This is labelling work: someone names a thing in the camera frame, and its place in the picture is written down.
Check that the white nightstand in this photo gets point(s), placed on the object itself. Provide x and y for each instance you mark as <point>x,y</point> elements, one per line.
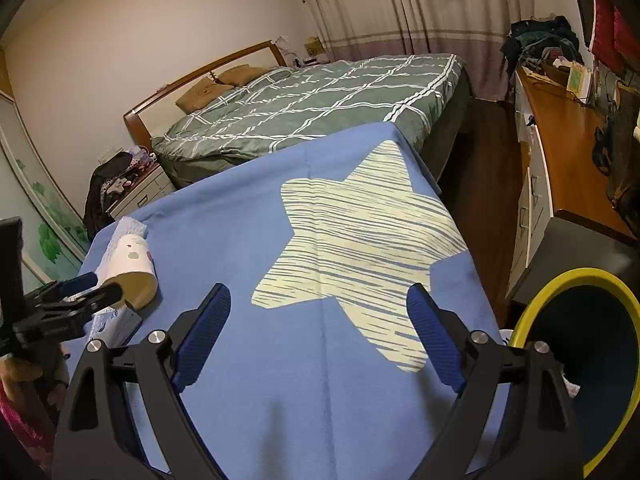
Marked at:
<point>145,192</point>

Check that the long wooden desk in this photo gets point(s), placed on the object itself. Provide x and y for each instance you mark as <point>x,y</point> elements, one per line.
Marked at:
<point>565,155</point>

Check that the bed with green plaid duvet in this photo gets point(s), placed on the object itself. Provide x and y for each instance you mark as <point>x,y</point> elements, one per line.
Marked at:
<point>310,105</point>

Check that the blue tablecloth with star print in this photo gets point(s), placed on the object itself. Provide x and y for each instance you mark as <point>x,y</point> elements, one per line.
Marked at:
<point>300,170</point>

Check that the pink patterned clothing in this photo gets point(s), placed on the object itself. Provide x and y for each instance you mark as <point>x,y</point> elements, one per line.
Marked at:
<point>20,420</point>

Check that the dotted white paper cup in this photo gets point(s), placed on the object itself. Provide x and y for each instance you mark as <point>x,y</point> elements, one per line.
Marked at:
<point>132,265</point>

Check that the dark clothes pile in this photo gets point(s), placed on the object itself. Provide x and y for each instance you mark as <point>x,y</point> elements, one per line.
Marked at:
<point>540,42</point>

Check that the yellow rimmed waste bin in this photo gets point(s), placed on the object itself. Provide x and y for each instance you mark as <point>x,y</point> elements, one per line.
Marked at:
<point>600,340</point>

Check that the wooden headboard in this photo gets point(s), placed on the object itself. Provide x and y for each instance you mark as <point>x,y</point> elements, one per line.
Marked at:
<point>137,120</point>

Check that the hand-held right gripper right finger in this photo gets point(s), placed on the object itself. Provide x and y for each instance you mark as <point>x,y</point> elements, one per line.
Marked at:
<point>435,341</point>

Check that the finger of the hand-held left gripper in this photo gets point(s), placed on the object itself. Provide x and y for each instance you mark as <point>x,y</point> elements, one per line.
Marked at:
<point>80,282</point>
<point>102,296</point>

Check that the dark grey box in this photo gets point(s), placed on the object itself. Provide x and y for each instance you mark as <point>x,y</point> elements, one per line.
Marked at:
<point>570,255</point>

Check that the clothes pile on nightstand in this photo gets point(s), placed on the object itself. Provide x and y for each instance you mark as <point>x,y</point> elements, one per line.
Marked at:
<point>110,185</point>

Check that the green picture card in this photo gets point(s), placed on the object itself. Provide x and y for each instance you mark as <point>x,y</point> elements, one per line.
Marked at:
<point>580,79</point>

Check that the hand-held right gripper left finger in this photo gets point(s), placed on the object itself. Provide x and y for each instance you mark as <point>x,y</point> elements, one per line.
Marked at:
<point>202,336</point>

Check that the painted wardrobe door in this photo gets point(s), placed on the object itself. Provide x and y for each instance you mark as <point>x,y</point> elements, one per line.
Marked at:
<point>30,185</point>

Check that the beige curtain with purple hem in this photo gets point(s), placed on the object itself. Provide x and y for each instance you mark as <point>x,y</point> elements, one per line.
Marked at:
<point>425,5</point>

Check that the dark bag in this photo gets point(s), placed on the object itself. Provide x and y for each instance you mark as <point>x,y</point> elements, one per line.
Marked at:
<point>617,160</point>

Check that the brown pillow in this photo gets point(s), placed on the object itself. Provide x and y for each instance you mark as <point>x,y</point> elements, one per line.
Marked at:
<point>202,96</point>
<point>242,75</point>

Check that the folded pale fluffy towel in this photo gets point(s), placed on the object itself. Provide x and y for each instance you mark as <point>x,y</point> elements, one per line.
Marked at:
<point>127,225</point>

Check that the blue and white packet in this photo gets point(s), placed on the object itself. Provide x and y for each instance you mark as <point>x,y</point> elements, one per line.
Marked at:
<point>112,328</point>

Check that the black television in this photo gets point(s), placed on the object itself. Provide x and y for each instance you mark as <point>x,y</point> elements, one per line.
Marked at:
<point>580,0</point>

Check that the small cardboard box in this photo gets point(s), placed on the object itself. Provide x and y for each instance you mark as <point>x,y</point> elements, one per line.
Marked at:
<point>315,46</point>

